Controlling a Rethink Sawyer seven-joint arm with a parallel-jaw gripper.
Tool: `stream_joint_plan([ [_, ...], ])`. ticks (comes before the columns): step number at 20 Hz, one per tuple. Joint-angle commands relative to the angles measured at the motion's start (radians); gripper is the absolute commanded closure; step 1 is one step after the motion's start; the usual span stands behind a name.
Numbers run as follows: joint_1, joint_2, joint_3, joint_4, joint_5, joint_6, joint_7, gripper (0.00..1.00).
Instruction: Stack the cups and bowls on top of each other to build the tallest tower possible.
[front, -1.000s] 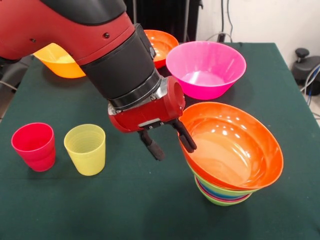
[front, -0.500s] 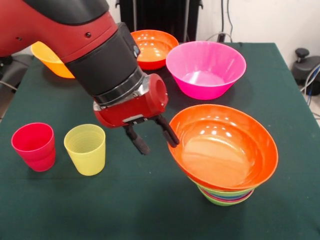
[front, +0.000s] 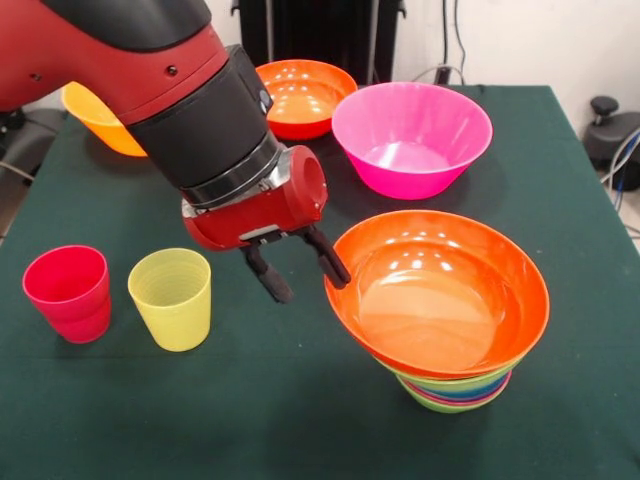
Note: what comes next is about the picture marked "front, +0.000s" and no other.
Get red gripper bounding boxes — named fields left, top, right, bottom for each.
left=180, top=144, right=352, bottom=305

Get orange shallow bowl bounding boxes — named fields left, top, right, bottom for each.
left=254, top=59, right=359, bottom=141
left=323, top=209, right=551, bottom=380

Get large green bowl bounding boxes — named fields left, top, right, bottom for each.
left=372, top=352, right=524, bottom=394

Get small green bowl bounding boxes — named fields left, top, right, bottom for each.
left=397, top=377, right=509, bottom=415

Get blue bowl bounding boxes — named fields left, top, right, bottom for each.
left=404, top=372, right=511, bottom=401

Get yellow cup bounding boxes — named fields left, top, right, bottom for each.
left=127, top=248, right=213, bottom=353

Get large pink bowl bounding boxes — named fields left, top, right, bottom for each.
left=331, top=82, right=494, bottom=201

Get dark green tablecloth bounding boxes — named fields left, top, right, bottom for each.
left=0, top=84, right=640, bottom=480

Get red cup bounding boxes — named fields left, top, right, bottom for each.
left=22, top=244, right=111, bottom=326
left=45, top=295, right=113, bottom=345

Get large yellow-orange bowl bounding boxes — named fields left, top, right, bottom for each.
left=60, top=81, right=149, bottom=158

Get dark grey seat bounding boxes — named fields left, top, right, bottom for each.
left=0, top=107, right=69, bottom=184

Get black equipment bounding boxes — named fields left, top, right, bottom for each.
left=0, top=107, right=26, bottom=134

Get black round base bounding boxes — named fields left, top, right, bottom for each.
left=582, top=112, right=640, bottom=174

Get black knob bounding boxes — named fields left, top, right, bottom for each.
left=589, top=96, right=620, bottom=132

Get black hanging cable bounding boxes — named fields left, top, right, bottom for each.
left=439, top=0, right=470, bottom=71

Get light cables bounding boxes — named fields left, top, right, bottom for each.
left=599, top=127, right=640, bottom=236

